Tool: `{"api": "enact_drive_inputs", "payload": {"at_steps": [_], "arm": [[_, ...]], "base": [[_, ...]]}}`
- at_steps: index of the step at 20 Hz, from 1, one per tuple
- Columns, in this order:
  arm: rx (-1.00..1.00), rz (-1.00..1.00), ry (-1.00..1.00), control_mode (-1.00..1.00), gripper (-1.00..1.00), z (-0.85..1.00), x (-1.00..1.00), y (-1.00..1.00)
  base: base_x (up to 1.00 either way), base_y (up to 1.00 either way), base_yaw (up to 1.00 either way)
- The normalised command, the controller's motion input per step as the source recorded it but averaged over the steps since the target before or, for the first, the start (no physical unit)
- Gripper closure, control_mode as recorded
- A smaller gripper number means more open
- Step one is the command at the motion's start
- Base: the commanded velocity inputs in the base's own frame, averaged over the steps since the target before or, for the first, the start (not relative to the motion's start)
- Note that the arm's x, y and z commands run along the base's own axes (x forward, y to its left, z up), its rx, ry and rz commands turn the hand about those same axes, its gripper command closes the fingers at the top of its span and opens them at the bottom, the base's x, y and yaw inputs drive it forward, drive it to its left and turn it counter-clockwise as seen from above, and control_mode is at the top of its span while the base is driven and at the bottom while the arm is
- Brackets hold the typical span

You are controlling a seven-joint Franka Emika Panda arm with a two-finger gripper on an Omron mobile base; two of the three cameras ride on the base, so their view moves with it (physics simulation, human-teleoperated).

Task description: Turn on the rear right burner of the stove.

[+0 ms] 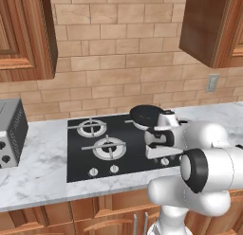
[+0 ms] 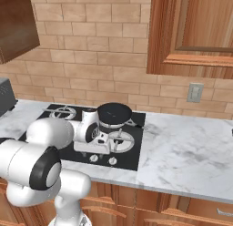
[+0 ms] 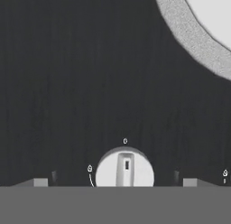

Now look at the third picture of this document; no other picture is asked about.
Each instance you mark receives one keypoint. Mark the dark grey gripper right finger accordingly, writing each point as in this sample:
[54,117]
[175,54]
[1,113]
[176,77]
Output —
[190,182]

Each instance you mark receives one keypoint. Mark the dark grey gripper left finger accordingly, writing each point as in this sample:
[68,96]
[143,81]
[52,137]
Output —
[40,182]

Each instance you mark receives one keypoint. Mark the white stove knob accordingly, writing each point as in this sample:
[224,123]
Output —
[124,169]

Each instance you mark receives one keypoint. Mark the black stove top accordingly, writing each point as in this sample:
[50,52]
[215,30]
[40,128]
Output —
[75,83]

